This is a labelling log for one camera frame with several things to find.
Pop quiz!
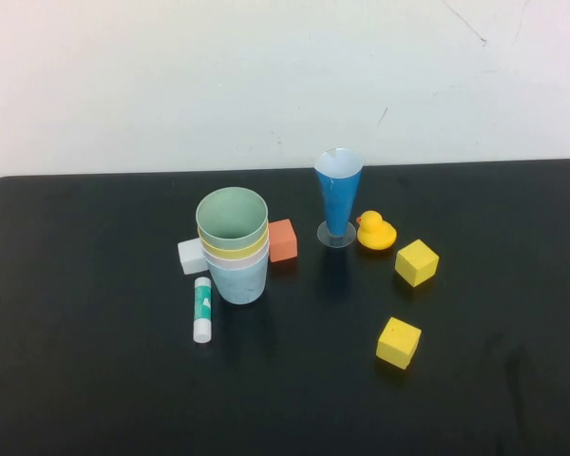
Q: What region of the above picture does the white foam cube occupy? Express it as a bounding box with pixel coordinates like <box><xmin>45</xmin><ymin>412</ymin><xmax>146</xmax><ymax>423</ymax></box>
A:
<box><xmin>177</xmin><ymin>238</ymin><xmax>207</xmax><ymax>276</ymax></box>

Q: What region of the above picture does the green white glue stick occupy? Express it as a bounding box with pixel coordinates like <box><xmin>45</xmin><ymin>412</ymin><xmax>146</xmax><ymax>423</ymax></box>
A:
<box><xmin>192</xmin><ymin>277</ymin><xmax>214</xmax><ymax>344</ymax></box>

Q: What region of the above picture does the yellow rubber duck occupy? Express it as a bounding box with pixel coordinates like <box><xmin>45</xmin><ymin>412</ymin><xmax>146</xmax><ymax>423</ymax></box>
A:
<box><xmin>355</xmin><ymin>210</ymin><xmax>398</xmax><ymax>252</ymax></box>

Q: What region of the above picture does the light blue plastic cup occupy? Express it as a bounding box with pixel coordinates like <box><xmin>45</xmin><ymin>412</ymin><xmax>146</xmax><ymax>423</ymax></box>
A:
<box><xmin>207</xmin><ymin>256</ymin><xmax>270</xmax><ymax>305</ymax></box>

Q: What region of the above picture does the orange foam cube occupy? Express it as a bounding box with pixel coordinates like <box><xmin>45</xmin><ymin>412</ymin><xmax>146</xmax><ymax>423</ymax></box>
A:
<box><xmin>268</xmin><ymin>218</ymin><xmax>298</xmax><ymax>263</ymax></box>

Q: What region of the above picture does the green plastic cup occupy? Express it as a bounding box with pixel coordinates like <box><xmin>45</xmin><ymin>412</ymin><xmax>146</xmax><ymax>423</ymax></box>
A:
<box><xmin>195</xmin><ymin>186</ymin><xmax>270</xmax><ymax>251</ymax></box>

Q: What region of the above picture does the pink plastic cup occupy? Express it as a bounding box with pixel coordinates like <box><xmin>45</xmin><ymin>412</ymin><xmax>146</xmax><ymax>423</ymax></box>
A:
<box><xmin>201</xmin><ymin>244</ymin><xmax>271</xmax><ymax>272</ymax></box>

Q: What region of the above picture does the blue cone glass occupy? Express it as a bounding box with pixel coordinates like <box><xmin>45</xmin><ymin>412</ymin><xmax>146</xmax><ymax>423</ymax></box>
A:
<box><xmin>313</xmin><ymin>147</ymin><xmax>364</xmax><ymax>248</ymax></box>

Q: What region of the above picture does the yellow foam cube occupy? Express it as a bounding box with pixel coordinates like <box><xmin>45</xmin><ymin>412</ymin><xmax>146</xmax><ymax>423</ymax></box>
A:
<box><xmin>394</xmin><ymin>238</ymin><xmax>441</xmax><ymax>288</ymax></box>
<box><xmin>375</xmin><ymin>316</ymin><xmax>423</xmax><ymax>371</ymax></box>

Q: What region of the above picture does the yellow plastic cup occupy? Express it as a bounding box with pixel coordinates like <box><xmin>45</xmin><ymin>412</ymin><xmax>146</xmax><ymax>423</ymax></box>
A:
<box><xmin>197</xmin><ymin>225</ymin><xmax>271</xmax><ymax>261</ymax></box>

